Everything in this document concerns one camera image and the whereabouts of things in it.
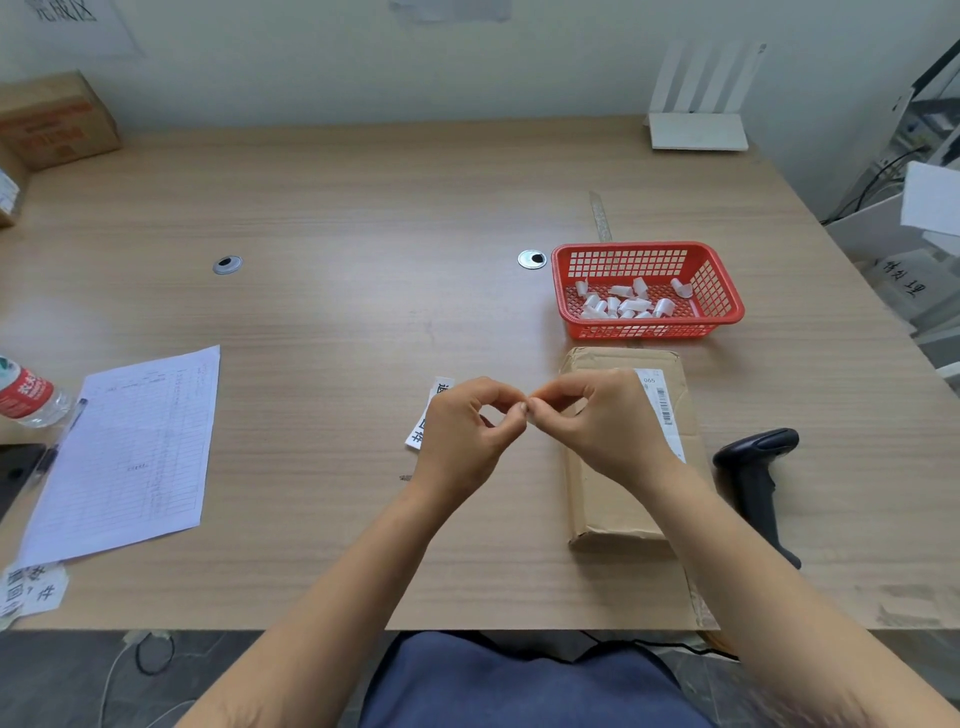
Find red plastic basket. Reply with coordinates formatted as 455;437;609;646
551;241;746;342

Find white barcode shipping label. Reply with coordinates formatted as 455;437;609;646
633;367;688;465

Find brown cardboard box red print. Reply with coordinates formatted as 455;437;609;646
0;71;123;173

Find black phone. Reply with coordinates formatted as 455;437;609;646
0;442;48;523

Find white paper wall sign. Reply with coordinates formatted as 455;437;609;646
22;0;145;60

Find white handwritten paper label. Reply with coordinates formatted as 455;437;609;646
0;562;70;633

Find grey tape patch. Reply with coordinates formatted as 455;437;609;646
387;0;514;24

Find printed paper form sheet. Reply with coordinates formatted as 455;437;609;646
16;345;222;571

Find pile of small white caps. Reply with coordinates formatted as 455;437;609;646
573;276;696;321

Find person's left forearm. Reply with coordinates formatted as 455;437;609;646
176;468;451;728

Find clear water bottle red label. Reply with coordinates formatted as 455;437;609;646
0;355;73;430

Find brown cardboard parcel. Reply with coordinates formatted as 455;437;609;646
561;346;714;549

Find dark pen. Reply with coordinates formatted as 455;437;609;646
33;397;90;481

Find white equipment rack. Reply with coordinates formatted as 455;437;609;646
891;37;960;168

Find white router with antennas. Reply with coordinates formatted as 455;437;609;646
646;39;768;153

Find black floor cable loop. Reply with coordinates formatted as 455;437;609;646
134;633;178;677

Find person's blue trousers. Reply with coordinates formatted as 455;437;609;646
358;630;715;728

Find person's right forearm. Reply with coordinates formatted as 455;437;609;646
637;450;960;728

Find black handheld barcode scanner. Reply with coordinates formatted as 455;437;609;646
711;427;804;571

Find white storage bin with writing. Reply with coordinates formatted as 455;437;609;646
825;193;960;340

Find person's left hand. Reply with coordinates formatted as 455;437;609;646
411;376;530;513

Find person's right hand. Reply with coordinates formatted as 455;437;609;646
526;367;678;493

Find clear plastic ruler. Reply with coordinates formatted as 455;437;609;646
588;190;617;245

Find white floor cable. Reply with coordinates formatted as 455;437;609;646
97;633;198;728

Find white paper sheet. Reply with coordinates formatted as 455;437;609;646
900;160;960;238

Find white printed paper slip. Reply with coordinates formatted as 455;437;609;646
405;376;456;452

